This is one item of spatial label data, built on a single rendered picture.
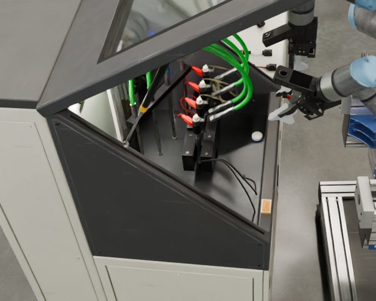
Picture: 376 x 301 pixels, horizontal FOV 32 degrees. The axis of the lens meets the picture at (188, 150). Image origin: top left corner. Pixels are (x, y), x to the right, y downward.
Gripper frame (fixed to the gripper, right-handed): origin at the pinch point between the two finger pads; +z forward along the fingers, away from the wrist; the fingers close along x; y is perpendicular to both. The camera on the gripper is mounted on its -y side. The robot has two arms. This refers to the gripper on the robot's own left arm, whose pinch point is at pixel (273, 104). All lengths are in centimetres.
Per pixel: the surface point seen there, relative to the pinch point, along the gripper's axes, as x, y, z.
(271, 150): 6.6, 24.0, 30.7
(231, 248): -31.5, 19.5, 28.9
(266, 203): -15.4, 22.9, 23.0
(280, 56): 50, 22, 42
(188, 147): -1.3, 1.6, 45.1
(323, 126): 90, 105, 114
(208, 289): -39, 31, 53
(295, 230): 21, 96, 101
